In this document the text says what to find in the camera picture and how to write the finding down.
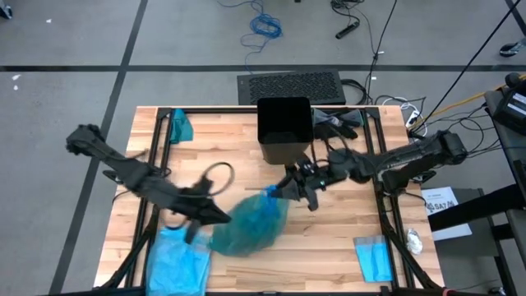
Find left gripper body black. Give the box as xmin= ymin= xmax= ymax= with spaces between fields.
xmin=178 ymin=184 xmax=209 ymax=221

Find black cable bundle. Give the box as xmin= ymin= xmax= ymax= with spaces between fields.
xmin=330 ymin=0 xmax=367 ymax=20

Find yellow floor cable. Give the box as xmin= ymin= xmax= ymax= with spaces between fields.
xmin=410 ymin=73 xmax=526 ymax=124

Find thick black cable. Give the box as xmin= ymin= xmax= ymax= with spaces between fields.
xmin=339 ymin=77 xmax=369 ymax=106

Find long black cable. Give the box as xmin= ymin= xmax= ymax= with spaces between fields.
xmin=410 ymin=0 xmax=523 ymax=132
xmin=363 ymin=0 xmax=399 ymax=106

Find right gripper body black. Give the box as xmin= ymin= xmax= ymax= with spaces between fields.
xmin=301 ymin=160 xmax=335 ymax=192

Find blue coiled cable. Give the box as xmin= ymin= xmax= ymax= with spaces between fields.
xmin=216 ymin=0 xmax=284 ymax=71

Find folded teal bag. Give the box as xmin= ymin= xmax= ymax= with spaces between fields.
xmin=169 ymin=108 xmax=194 ymax=145

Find light blue trash bag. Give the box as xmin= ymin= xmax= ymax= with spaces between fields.
xmin=145 ymin=224 xmax=213 ymax=296

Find white crumpled paper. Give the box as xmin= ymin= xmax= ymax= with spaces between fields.
xmin=405 ymin=229 xmax=423 ymax=256

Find white printed label sheet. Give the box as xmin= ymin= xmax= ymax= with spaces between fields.
xmin=421 ymin=187 xmax=473 ymax=242

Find black device with labels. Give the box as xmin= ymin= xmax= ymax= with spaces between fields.
xmin=492 ymin=72 xmax=526 ymax=136

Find black trash bin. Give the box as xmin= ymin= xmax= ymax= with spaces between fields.
xmin=256 ymin=97 xmax=314 ymax=165

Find white power strip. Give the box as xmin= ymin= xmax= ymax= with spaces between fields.
xmin=404 ymin=109 xmax=420 ymax=129

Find black and gray cloth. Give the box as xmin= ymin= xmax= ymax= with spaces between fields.
xmin=311 ymin=107 xmax=365 ymax=141

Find black perforated computer case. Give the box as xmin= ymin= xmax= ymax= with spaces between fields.
xmin=237 ymin=69 xmax=347 ymax=107

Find teal trash bag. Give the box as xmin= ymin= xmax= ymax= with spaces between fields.
xmin=208 ymin=184 xmax=291 ymax=258

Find packaged folded blue bags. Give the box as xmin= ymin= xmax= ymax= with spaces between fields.
xmin=353 ymin=235 xmax=395 ymax=284

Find black side desk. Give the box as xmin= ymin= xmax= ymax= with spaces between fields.
xmin=427 ymin=88 xmax=526 ymax=296

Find black floor power strip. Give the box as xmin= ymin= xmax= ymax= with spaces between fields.
xmin=335 ymin=20 xmax=361 ymax=41

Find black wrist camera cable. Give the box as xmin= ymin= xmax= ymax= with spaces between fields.
xmin=200 ymin=161 xmax=236 ymax=197

